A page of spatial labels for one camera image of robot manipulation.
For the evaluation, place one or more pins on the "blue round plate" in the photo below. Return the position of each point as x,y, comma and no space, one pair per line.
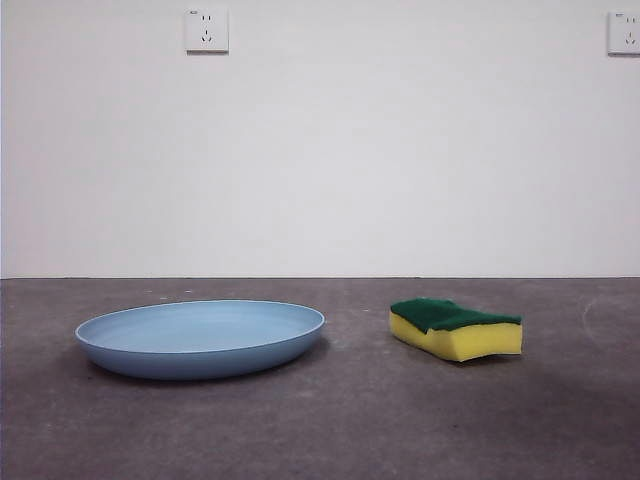
200,345

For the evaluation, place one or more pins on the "white wall socket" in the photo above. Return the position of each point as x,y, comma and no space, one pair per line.
625,32
207,30

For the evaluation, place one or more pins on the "yellow sponge with green pad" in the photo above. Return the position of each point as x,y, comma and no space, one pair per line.
465,342

